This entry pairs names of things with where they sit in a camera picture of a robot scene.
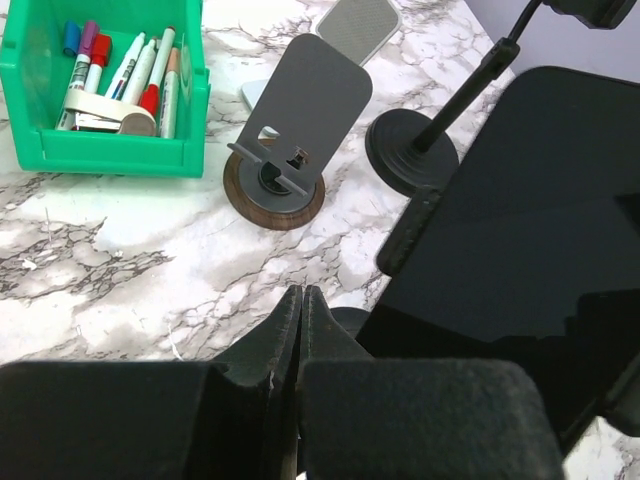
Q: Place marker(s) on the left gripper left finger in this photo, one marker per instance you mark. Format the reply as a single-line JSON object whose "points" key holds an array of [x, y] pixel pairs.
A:
{"points": [[231, 417]]}

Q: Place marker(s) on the phone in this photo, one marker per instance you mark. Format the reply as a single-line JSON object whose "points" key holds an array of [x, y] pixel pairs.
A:
{"points": [[552, 285]]}

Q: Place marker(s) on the markers in green bin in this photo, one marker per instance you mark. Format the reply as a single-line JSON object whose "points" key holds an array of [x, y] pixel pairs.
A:
{"points": [[142, 96]]}

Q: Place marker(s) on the brown base phone stand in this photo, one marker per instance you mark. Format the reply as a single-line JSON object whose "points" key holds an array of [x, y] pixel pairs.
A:
{"points": [[273, 177]]}

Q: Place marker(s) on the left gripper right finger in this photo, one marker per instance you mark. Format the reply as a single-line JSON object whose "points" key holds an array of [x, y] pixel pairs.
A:
{"points": [[366, 418]]}

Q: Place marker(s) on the white folding phone stand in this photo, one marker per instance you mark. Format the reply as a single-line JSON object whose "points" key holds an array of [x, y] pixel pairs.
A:
{"points": [[359, 28]]}

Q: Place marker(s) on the green plastic bin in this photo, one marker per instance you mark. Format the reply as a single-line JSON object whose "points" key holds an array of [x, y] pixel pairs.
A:
{"points": [[106, 87]]}

